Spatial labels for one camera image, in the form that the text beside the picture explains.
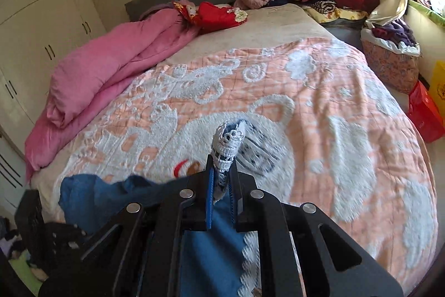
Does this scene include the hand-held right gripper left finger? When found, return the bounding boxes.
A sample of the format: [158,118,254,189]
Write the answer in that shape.
[38,154,214,297]

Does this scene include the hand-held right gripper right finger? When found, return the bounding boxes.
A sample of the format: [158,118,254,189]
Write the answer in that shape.
[228,159,404,297]

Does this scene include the blue pants with lace trim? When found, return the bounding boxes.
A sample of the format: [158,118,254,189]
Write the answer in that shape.
[59,119,261,297]

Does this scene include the peach and white printed blanket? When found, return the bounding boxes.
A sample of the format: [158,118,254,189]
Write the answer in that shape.
[29,36,439,294]

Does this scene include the pink quilt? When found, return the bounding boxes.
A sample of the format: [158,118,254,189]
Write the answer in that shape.
[24,8,200,179]

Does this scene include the red embroidered pillow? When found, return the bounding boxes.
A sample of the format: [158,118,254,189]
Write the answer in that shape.
[174,0,249,35]

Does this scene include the black plastic crate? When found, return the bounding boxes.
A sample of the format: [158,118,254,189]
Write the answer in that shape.
[14,189,94,280]

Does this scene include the mixed clothes heap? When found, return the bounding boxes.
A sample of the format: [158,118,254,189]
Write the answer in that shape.
[0,217,47,294]

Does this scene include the white slatted cabinet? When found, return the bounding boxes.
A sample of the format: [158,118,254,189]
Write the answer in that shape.
[0,132,28,210]

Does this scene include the floral laundry basket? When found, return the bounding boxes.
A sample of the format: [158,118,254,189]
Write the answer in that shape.
[360,27,420,94]

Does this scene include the red paper bag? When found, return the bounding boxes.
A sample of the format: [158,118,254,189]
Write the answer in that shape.
[406,80,445,143]

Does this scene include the cream wardrobe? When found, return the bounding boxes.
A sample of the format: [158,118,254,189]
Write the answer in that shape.
[0,0,107,131]

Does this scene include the yellow bag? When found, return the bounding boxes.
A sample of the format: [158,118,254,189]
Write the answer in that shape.
[428,60,445,106]

